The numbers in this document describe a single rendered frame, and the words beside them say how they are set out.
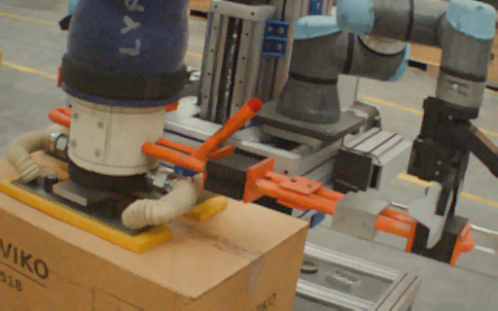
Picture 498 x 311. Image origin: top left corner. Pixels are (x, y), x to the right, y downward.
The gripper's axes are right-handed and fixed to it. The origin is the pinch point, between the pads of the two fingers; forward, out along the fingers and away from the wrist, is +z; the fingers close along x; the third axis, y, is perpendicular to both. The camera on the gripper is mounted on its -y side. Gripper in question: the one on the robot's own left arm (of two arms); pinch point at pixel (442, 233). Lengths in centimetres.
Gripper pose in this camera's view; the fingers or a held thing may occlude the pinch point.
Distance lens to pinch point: 117.8
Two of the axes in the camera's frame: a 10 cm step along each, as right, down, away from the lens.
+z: -1.3, 9.4, 3.0
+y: -8.7, -2.6, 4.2
